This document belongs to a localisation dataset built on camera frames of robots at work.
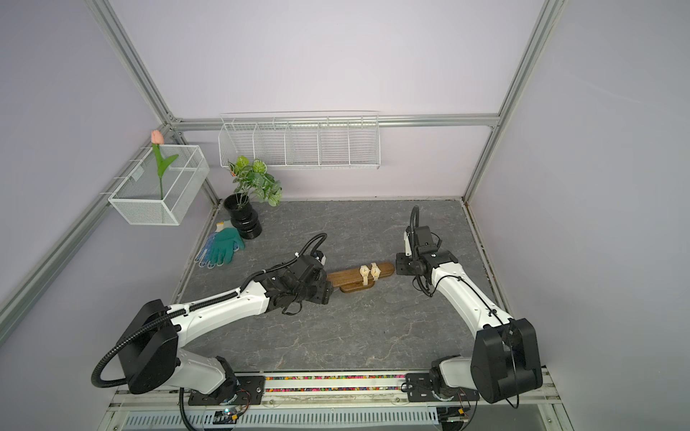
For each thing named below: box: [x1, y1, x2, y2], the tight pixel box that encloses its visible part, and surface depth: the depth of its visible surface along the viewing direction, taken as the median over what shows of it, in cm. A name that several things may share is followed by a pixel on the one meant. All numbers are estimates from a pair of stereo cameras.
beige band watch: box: [370, 262, 382, 282], surface depth 90 cm
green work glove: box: [208, 221, 246, 264], surface depth 107 cm
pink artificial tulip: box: [150, 129, 179, 201], surface depth 86 cm
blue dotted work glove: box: [194, 231, 219, 268], surface depth 104 cm
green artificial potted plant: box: [227, 155, 284, 208], surface depth 89 cm
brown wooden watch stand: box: [327, 263, 396, 294], surface depth 91 cm
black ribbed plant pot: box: [224, 193, 263, 240], surface depth 104 cm
